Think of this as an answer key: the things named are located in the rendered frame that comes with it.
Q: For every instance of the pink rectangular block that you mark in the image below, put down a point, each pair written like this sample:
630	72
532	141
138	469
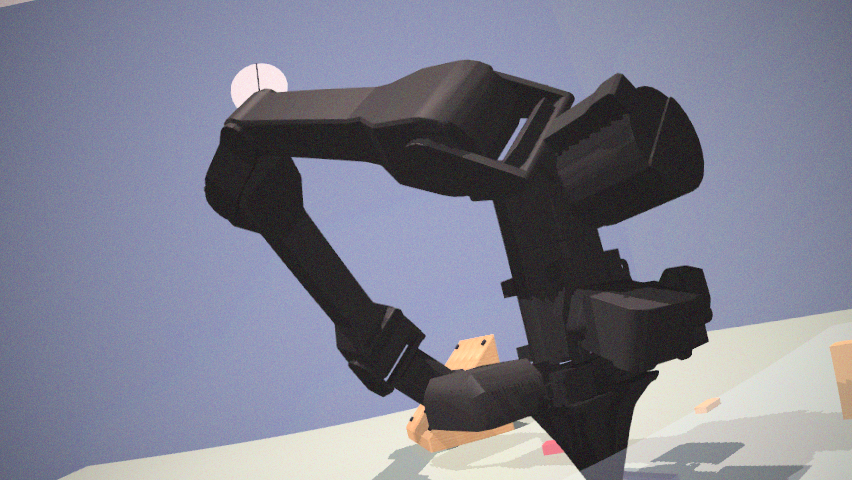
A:
551	447

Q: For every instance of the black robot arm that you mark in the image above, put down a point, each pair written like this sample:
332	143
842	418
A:
571	170

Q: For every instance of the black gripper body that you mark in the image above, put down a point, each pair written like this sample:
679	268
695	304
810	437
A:
491	396

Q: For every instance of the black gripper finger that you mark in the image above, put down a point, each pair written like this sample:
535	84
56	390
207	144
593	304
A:
579	429
619	415

